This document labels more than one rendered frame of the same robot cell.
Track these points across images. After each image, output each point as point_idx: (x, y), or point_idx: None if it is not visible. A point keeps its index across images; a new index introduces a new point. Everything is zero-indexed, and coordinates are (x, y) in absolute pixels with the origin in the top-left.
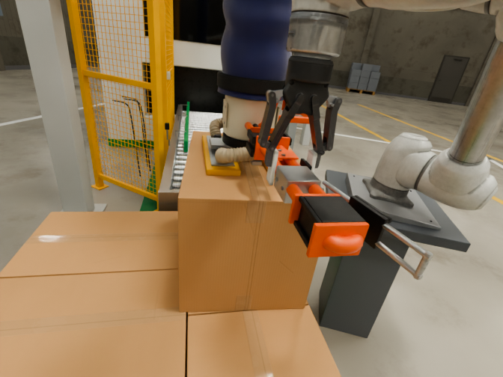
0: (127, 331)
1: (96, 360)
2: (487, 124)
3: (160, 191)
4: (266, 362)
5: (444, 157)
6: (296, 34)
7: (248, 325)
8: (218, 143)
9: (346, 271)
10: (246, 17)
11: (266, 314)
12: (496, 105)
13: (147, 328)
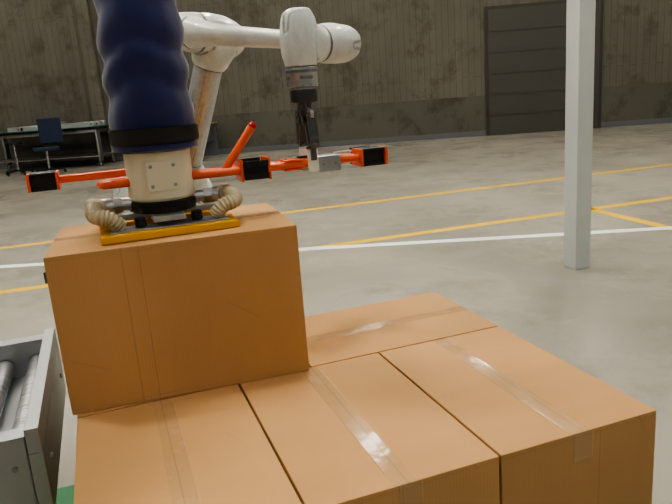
0: (344, 386)
1: (380, 389)
2: (208, 129)
3: (35, 425)
4: (341, 330)
5: None
6: (313, 76)
7: (309, 340)
8: (180, 212)
9: None
10: (185, 67)
11: None
12: (211, 114)
13: (335, 379)
